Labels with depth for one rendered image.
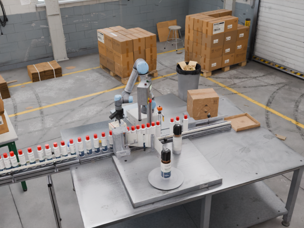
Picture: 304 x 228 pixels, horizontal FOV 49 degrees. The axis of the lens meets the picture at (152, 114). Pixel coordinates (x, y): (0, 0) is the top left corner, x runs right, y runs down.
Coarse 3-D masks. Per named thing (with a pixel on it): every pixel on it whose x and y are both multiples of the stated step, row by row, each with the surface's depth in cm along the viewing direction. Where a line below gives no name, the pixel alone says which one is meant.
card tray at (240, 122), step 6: (240, 114) 381; (246, 114) 384; (228, 120) 375; (234, 120) 375; (240, 120) 375; (246, 120) 374; (252, 120) 374; (234, 126) 364; (240, 126) 364; (246, 126) 357; (252, 126) 360; (258, 126) 363
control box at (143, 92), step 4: (144, 80) 320; (140, 84) 312; (148, 84) 312; (140, 88) 306; (144, 88) 305; (148, 88) 310; (140, 92) 309; (144, 92) 308; (148, 92) 312; (140, 96) 311; (144, 96) 310; (148, 96) 314; (140, 100) 313; (144, 100) 312; (140, 104) 315; (144, 104) 314
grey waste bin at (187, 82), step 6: (180, 78) 583; (186, 78) 577; (192, 78) 577; (198, 78) 585; (180, 84) 590; (186, 84) 584; (192, 84) 584; (198, 84) 596; (180, 90) 597; (186, 90) 590; (180, 96) 604; (186, 96) 597
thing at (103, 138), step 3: (102, 132) 312; (102, 135) 311; (102, 138) 312; (105, 138) 313; (102, 141) 313; (105, 141) 314; (102, 144) 315; (105, 144) 315; (102, 147) 318; (105, 147) 317; (102, 150) 320; (105, 150) 318
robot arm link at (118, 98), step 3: (114, 96) 345; (117, 96) 344; (120, 96) 345; (114, 99) 346; (117, 99) 344; (120, 99) 345; (114, 102) 348; (117, 102) 345; (120, 102) 346; (117, 105) 347; (120, 105) 348
